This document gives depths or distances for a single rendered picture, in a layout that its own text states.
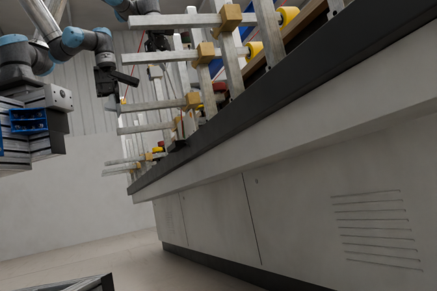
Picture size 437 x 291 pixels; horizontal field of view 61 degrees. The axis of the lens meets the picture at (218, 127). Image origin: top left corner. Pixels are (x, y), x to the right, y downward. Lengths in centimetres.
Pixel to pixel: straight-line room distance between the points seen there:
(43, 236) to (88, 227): 92
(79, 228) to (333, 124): 854
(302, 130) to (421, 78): 32
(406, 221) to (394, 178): 10
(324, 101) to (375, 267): 50
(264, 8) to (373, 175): 48
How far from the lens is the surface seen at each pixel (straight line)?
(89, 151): 922
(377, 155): 97
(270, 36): 90
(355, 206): 108
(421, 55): 60
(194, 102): 151
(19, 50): 176
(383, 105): 65
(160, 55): 131
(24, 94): 165
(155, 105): 151
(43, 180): 921
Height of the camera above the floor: 45
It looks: 10 degrees up
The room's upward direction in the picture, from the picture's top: 12 degrees counter-clockwise
